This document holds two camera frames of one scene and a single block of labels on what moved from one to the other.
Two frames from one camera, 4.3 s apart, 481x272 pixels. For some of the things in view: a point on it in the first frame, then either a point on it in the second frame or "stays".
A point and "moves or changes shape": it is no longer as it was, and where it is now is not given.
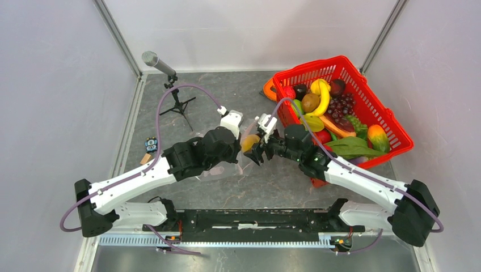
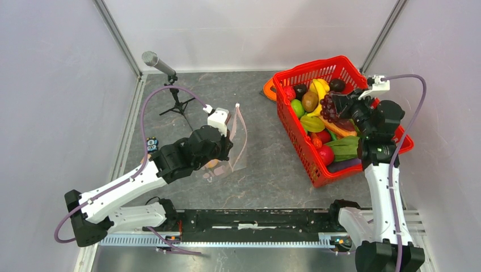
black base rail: (257, 225) stays
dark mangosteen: (300, 90) stays
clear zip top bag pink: (244, 165) moves or changes shape
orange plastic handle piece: (267, 92) stays
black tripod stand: (179, 107) stays
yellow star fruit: (315, 123) stays
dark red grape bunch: (342, 106) moves or changes shape
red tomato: (324, 136) stays
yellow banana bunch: (321, 88) stays
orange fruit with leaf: (248, 142) moves or changes shape
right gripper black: (257, 150) to (346, 102)
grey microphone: (152, 58) stays
